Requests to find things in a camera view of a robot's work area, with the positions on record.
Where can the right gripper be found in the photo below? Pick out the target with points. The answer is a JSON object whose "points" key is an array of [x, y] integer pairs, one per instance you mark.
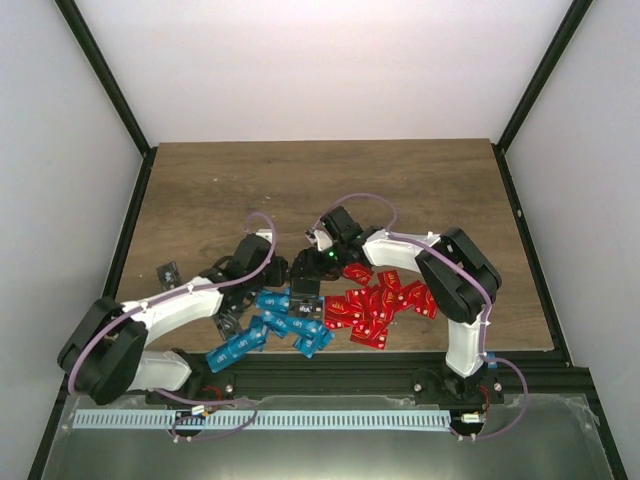
{"points": [[312, 267]]}

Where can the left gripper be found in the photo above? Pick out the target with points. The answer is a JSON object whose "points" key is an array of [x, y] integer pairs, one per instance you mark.
{"points": [[279, 276]]}

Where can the black card holder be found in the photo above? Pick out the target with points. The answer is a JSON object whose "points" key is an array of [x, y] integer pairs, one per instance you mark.
{"points": [[304, 288]]}

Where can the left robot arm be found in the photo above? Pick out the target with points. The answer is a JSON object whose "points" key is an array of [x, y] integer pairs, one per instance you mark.
{"points": [[107, 354]]}

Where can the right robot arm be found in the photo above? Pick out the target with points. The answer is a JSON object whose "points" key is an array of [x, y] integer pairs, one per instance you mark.
{"points": [[461, 279]]}

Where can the blue VIP card pile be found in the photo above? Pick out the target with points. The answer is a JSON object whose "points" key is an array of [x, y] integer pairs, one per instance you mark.
{"points": [[255, 337]]}

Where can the black VIP card pile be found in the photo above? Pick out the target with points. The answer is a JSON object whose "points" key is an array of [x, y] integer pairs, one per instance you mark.
{"points": [[280, 311]]}

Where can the lone red VIP card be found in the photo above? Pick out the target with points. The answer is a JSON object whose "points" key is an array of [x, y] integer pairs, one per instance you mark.
{"points": [[358, 273]]}

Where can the red VIP card pile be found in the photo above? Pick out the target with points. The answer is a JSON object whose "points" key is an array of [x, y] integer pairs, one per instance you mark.
{"points": [[368, 311]]}

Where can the lone black VIP card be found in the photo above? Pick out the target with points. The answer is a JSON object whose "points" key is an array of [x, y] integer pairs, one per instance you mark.
{"points": [[169, 276]]}

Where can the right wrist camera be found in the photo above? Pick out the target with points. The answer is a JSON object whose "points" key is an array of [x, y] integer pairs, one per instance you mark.
{"points": [[319, 239]]}

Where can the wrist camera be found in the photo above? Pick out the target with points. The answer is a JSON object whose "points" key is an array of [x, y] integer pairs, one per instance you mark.
{"points": [[319, 239], [268, 235]]}

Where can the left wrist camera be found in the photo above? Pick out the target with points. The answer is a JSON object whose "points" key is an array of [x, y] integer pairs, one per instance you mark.
{"points": [[268, 235]]}

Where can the black aluminium frame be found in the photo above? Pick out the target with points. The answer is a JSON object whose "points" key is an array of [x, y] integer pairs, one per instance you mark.
{"points": [[546, 372]]}

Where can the white slotted cable duct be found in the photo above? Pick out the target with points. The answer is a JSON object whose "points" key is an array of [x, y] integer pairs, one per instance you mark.
{"points": [[306, 420]]}

